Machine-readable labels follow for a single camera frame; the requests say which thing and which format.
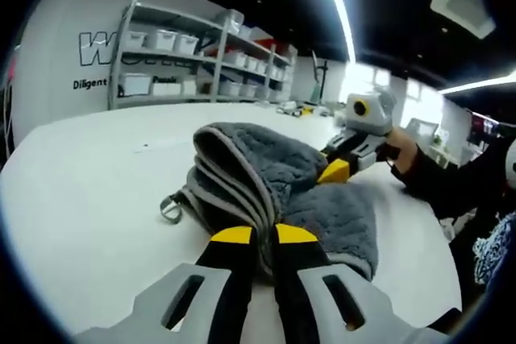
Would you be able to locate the pink hanging item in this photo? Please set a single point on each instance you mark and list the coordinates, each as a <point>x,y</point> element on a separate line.
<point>11,68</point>

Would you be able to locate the row of white storage boxes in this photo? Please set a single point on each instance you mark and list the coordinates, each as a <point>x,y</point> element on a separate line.
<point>165,40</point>

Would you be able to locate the person's body in black clothing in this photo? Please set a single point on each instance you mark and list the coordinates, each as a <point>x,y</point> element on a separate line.
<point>467,255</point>

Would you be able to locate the grey metal shelf unit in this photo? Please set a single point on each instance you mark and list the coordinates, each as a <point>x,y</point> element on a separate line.
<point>217,54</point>

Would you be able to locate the small yellow black parts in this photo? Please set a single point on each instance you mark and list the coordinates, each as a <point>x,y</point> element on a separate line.
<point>296,111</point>

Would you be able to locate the long ceiling light strip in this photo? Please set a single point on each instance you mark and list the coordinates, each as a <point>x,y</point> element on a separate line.
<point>338,9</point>
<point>479,84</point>

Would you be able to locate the ceiling air conditioner vent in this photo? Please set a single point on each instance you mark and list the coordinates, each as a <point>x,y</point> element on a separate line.
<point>463,1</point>

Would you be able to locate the grey towel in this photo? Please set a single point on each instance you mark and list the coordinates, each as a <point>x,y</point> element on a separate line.
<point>282,158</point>

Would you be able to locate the person's right hand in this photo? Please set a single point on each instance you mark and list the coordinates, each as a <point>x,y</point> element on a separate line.
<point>407,162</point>

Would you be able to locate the wall television screen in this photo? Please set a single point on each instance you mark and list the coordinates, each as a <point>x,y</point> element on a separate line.
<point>483,124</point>

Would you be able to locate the green upright stand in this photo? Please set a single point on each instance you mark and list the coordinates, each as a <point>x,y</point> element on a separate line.
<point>316,86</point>

